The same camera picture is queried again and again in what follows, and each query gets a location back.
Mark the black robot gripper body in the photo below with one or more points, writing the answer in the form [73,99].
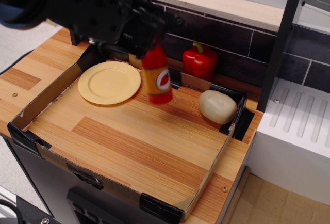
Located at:
[145,28]

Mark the red hot sauce bottle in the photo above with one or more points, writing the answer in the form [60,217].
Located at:
[157,76]

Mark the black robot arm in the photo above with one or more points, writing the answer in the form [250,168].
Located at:
[100,21]

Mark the cardboard fence with black tape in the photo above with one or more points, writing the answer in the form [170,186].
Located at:
[132,162]

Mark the light wooden shelf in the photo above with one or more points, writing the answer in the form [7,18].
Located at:
[241,11]

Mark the red toy bell pepper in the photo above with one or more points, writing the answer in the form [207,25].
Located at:
[200,61]

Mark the yellow plastic plate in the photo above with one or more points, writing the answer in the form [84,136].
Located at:
[109,83]

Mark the beige toy potato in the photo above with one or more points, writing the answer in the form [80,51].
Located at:
[217,107]

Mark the white sink drainboard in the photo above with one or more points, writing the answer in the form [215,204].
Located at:
[291,145]

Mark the black vertical post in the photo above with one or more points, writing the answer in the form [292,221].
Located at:
[290,18]

